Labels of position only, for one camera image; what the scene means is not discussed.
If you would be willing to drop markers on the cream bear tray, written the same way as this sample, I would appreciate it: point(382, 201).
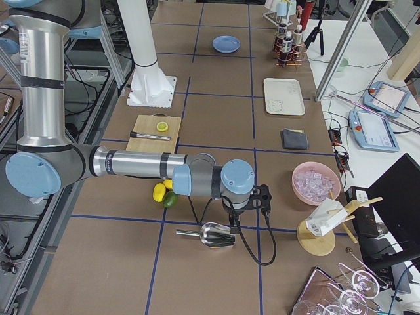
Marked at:
point(283, 97)

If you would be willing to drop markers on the wine glass upper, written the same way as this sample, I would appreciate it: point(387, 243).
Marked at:
point(361, 281)

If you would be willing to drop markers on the white camera mast base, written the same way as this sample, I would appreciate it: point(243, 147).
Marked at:
point(149, 86)

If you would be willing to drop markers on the yellow lemon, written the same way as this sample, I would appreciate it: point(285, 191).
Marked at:
point(168, 183)
point(159, 192)

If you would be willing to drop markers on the blue teach pendant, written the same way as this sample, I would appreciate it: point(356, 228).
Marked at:
point(372, 132)
point(386, 98)

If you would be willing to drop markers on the aluminium frame post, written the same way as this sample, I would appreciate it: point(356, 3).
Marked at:
point(349, 31)

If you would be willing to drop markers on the yellow lemon near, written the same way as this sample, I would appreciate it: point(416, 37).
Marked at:
point(159, 192)

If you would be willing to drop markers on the lemon half slice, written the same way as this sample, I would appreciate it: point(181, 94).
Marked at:
point(162, 126)

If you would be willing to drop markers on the wooden cutting board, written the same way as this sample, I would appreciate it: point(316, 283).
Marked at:
point(147, 124)

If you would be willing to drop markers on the black monitor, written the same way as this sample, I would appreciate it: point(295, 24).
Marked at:
point(399, 210)

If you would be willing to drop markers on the blue round plate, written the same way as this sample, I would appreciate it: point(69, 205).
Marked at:
point(226, 44)

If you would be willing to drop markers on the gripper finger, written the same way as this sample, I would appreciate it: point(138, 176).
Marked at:
point(233, 227)

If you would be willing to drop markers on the metal scoop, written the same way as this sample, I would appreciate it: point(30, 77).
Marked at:
point(211, 234)

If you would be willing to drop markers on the blue teach pendant near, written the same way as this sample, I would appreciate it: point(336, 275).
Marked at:
point(372, 132)

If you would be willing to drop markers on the pink bowl of ice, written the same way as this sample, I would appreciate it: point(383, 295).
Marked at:
point(313, 182)

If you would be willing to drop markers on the dark drink bottle middle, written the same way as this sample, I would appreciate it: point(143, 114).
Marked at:
point(297, 34)

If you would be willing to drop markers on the silver black-capped knife handle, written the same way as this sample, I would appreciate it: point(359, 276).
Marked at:
point(134, 134)

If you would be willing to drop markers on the wine glass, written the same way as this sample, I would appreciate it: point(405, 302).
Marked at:
point(350, 301)
point(361, 281)

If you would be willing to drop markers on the yellow lemon far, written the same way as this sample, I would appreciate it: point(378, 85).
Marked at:
point(168, 183)

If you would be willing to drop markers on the dark drink bottle front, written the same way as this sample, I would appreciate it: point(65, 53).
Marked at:
point(285, 52)

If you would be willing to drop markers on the wine glass lower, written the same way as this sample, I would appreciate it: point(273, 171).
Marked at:
point(350, 301)

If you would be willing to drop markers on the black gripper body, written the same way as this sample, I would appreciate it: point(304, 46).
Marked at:
point(233, 212)

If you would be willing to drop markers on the dark drink bottle back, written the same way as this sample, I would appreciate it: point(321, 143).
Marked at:
point(280, 34)

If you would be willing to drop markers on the green lime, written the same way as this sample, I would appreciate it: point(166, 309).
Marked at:
point(170, 199)

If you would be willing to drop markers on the grey folded cloth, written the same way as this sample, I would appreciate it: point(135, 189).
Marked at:
point(294, 140)

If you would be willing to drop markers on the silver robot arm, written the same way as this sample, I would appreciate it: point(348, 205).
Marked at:
point(46, 160)

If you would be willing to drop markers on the blue teach pendant far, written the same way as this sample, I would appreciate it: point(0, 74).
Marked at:
point(386, 98)

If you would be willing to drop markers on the copper wire bottle rack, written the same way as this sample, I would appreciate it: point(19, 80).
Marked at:
point(298, 53)

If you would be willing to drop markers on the white cup rack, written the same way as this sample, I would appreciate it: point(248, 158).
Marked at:
point(280, 11)

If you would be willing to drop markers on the black tripod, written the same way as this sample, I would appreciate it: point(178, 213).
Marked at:
point(317, 31)

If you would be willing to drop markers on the dark drink bottle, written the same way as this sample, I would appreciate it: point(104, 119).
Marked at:
point(297, 34)
point(280, 34)
point(285, 52)

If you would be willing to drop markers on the wooden stand with paper bag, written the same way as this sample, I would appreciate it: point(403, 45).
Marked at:
point(315, 233)

